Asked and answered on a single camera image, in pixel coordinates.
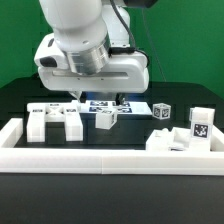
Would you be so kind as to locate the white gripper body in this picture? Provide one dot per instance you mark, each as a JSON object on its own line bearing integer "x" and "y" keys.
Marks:
{"x": 125, "y": 73}

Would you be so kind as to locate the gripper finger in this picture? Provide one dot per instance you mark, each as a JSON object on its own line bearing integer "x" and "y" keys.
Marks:
{"x": 120, "y": 98}
{"x": 80, "y": 96}

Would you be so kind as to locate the white chair seat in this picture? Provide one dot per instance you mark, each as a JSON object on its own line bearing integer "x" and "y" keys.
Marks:
{"x": 166, "y": 140}

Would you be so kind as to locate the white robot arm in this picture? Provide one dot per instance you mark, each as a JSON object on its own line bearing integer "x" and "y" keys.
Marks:
{"x": 91, "y": 48}

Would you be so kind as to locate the white flat tag board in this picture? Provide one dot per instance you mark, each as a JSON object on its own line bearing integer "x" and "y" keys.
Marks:
{"x": 128, "y": 107}

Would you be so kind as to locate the white tagged cube middle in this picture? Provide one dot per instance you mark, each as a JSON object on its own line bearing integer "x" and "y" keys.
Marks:
{"x": 161, "y": 111}

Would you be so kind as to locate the black raised platform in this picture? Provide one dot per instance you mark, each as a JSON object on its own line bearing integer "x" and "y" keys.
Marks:
{"x": 181, "y": 96}

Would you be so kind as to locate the white U-shaped boundary fence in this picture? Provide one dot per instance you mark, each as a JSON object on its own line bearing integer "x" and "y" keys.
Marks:
{"x": 151, "y": 160}

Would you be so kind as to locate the white chair back frame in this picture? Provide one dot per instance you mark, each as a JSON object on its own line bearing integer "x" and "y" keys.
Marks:
{"x": 42, "y": 113}

